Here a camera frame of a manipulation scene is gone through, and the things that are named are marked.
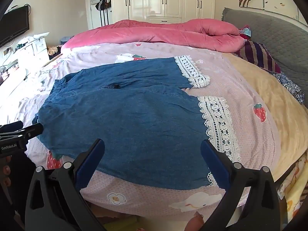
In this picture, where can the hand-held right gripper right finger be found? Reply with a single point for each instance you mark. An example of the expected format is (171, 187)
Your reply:
(213, 160)

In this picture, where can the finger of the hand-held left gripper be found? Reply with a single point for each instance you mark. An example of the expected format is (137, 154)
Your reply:
(33, 129)
(13, 125)

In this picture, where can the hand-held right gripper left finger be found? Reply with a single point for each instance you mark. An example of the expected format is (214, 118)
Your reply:
(94, 157)

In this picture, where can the blue denim lace-trimmed pants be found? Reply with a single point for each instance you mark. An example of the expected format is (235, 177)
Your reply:
(134, 115)

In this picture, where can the person's left hand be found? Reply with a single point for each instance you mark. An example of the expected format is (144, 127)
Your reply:
(5, 172)

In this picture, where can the person's right hand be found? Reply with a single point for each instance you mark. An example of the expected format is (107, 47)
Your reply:
(194, 222)

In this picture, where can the person's black-clad leg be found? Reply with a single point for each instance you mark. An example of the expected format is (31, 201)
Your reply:
(14, 204)

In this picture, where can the wooden stick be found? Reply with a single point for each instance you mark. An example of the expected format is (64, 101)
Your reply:
(51, 60)

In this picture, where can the yellow-green object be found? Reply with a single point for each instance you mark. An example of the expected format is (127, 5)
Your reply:
(127, 223)

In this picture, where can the pink strawberry printed bedsheet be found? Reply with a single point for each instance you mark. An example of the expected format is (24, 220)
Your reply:
(243, 89)

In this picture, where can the white dresser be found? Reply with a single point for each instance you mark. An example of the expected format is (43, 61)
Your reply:
(33, 49)

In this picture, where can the brown floral cloth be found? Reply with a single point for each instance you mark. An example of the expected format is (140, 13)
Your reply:
(52, 51)

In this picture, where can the beige blanket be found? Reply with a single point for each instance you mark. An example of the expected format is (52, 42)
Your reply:
(284, 115)

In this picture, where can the yellow cartoon printed sheet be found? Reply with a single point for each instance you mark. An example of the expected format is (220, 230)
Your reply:
(294, 187)

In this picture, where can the black television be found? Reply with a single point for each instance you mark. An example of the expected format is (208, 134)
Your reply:
(13, 26)

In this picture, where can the blue patterned cloth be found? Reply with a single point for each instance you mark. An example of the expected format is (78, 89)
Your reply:
(290, 86)

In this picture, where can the purple striped pillow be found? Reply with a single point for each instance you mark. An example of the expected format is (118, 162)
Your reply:
(258, 54)

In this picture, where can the blue and red cloth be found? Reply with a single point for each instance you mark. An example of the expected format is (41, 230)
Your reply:
(245, 32)

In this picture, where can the pink duvet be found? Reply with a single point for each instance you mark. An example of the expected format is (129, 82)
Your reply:
(156, 33)

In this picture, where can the grey quilted headboard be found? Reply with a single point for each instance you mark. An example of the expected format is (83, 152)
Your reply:
(274, 28)

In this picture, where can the white wardrobe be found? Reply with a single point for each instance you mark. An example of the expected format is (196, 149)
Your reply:
(168, 0)

